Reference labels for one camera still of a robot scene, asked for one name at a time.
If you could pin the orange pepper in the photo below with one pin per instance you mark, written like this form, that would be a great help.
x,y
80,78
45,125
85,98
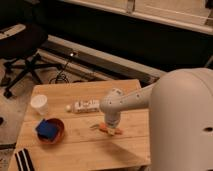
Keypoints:
x,y
110,131

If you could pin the long metal floor rail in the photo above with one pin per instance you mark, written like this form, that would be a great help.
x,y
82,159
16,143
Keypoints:
x,y
103,60

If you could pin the black office chair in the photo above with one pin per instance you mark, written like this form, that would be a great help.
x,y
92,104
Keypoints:
x,y
18,47

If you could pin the blue sponge block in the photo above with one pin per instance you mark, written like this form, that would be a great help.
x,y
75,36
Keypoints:
x,y
46,129

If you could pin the white paper cup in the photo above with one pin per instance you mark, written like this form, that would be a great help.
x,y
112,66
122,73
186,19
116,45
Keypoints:
x,y
40,104

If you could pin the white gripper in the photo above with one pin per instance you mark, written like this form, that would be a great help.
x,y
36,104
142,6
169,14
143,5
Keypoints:
x,y
111,121

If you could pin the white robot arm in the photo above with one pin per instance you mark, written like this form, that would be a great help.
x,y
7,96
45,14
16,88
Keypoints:
x,y
180,107

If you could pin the black white striped cloth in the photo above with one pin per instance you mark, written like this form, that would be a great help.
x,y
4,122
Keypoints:
x,y
24,161

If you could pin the red bowl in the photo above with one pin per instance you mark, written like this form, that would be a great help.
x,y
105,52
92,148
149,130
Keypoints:
x,y
60,125

